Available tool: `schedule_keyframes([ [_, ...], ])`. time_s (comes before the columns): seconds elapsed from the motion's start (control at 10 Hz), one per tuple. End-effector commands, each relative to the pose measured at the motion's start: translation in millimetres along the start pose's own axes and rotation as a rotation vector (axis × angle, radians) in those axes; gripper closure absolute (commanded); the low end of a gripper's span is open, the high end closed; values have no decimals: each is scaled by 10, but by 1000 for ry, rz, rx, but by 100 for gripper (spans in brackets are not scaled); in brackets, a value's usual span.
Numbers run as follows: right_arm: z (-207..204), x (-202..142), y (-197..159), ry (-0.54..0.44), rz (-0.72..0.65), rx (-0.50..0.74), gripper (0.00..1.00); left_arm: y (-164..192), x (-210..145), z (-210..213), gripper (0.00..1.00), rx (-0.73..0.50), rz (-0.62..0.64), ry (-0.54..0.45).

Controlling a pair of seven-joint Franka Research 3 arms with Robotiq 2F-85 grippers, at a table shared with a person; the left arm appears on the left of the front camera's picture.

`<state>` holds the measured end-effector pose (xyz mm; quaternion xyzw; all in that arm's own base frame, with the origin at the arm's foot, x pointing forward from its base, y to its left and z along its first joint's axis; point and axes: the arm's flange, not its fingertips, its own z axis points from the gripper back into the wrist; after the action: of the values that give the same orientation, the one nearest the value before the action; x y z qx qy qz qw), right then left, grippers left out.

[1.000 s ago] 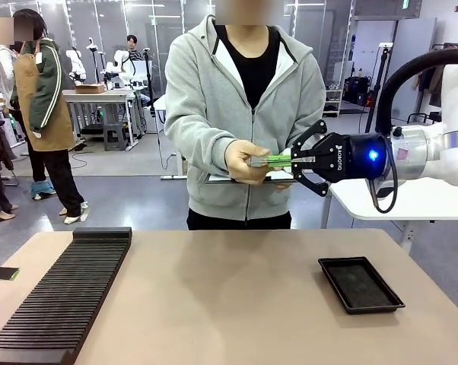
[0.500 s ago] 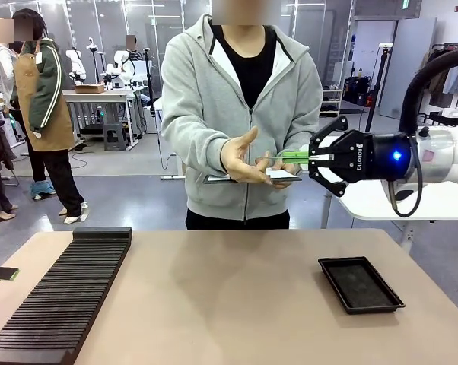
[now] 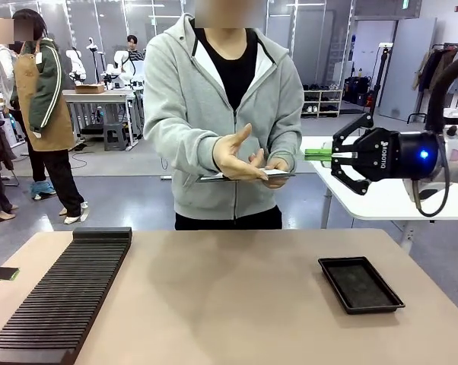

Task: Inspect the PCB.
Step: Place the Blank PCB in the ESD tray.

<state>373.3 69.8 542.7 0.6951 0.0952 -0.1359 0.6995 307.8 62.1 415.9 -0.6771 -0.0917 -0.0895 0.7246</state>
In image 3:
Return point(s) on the cardboard box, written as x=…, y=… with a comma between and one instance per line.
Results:
x=89, y=89

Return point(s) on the person in brown apron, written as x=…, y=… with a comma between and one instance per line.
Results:
x=42, y=106

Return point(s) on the person's right forearm grey sleeve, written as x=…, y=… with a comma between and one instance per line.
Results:
x=175, y=150

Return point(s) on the person's left forearm grey sleeve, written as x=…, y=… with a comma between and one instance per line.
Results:
x=291, y=148

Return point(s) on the black rectangular tray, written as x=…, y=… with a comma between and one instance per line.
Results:
x=360, y=285

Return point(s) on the person in grey hoodie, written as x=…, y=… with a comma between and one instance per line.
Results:
x=198, y=95

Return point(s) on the person's right hand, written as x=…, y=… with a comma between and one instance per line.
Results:
x=234, y=163

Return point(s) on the seated man in background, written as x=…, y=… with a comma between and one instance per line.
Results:
x=134, y=47

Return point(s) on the white table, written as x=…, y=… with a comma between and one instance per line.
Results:
x=369, y=205

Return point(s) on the person's left hand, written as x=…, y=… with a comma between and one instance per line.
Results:
x=280, y=165

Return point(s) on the coat rack with clothes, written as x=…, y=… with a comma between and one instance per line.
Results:
x=423, y=72

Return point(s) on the green perforated PCB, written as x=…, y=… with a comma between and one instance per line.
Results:
x=316, y=153

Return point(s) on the grey background workbench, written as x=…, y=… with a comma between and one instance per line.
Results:
x=99, y=99

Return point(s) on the black slotted PCB rack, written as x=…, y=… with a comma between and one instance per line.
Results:
x=69, y=289

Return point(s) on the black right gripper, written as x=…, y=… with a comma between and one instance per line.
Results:
x=388, y=156

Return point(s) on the grey plastic stool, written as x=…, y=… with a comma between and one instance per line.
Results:
x=115, y=137

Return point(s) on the black suitcase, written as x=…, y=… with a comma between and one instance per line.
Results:
x=356, y=91

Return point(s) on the black tripod pole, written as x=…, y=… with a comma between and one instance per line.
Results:
x=381, y=76

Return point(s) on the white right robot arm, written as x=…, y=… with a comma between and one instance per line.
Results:
x=457, y=163

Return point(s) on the white shoe rack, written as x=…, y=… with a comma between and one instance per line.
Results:
x=322, y=102

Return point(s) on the grey clipboard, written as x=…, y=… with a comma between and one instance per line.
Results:
x=278, y=175

